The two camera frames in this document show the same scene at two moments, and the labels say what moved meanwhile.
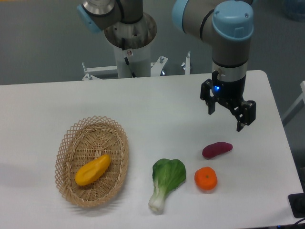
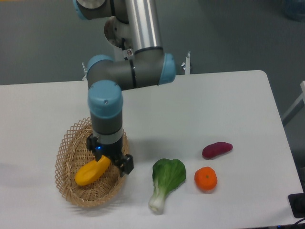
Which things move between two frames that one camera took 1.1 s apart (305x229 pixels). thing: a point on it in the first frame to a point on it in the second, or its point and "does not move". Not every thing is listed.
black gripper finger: [245, 113] to [125, 162]
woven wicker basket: [83, 140] does not move
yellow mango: [92, 170] does not move
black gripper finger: [206, 95] to [90, 145]
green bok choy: [167, 175] does not move
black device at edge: [297, 203] does not move
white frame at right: [297, 106] does not move
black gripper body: [230, 93] to [112, 150]
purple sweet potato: [211, 150] does not move
